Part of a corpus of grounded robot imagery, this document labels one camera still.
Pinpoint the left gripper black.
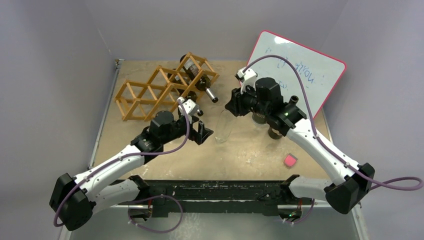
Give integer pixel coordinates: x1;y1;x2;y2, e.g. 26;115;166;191
161;114;213;145

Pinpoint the clear square glass bottle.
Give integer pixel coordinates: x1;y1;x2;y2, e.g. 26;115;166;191
214;109;237;144

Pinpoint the dark bottle beige label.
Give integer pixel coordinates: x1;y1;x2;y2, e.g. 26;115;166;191
179;54;219;103

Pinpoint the olive green wine bottle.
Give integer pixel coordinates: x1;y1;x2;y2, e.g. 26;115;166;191
167;68;205;117

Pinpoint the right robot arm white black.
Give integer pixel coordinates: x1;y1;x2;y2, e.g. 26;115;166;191
225;77;375;214

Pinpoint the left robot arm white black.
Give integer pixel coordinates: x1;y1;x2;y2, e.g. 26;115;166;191
49;110;214;231

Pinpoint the clear bottle green label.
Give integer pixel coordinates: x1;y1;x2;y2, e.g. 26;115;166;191
251;113;267;125

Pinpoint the dark green wine bottle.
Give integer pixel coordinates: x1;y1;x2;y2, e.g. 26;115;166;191
266;95;303;139

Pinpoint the wooden lattice wine rack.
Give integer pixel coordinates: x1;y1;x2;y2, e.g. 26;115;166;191
113;52;218;122

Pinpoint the pink eraser block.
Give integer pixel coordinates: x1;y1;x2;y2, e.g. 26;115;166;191
283;153;298;168

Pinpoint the pink framed whiteboard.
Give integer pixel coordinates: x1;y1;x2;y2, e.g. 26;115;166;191
248;30;347;116

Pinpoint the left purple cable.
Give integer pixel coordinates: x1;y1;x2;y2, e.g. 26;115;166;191
52;100;192;228

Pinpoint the purple cable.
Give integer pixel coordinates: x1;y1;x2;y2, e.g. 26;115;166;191
241;54;424;192
52;100;192;228

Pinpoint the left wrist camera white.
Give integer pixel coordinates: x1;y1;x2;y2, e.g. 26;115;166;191
177;96;204;117

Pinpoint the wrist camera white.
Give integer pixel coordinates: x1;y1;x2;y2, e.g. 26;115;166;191
177;96;204;117
235;66;258;94

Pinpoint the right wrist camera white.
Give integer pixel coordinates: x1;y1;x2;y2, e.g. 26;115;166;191
235;66;258;94

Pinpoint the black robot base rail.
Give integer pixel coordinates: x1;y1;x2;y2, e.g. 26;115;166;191
131;179;312;219

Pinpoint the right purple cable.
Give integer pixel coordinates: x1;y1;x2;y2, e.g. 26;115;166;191
241;54;424;192

